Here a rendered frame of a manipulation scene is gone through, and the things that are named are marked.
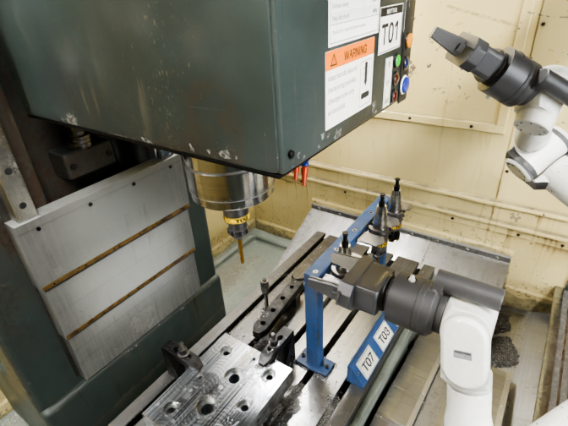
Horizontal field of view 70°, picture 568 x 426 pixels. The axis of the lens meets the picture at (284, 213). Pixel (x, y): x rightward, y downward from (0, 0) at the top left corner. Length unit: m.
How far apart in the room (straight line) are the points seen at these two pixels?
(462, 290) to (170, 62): 0.52
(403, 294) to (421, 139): 1.06
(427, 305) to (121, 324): 0.92
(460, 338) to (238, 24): 0.51
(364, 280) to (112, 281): 0.75
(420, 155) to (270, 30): 1.27
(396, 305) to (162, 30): 0.51
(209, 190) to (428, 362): 1.02
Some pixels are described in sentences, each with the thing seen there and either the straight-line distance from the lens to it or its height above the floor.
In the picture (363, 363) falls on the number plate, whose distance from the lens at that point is 1.17.
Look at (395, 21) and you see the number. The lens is 0.77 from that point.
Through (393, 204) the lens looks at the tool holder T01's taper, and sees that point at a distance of 1.23.
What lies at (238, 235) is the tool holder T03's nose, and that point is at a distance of 0.80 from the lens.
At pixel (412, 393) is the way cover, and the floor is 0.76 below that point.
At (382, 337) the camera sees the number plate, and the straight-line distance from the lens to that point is 1.25.
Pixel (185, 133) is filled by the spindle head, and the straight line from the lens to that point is 0.60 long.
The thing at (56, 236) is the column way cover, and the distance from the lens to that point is 1.08.
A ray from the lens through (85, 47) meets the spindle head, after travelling 0.74.
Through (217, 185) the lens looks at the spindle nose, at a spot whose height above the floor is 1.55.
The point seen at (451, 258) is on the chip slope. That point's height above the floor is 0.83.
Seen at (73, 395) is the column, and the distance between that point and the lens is 1.37.
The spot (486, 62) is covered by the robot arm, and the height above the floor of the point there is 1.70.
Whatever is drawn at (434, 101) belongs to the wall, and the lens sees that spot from 1.60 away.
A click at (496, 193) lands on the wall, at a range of 1.67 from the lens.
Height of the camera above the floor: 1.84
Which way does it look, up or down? 30 degrees down
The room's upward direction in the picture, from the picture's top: 3 degrees counter-clockwise
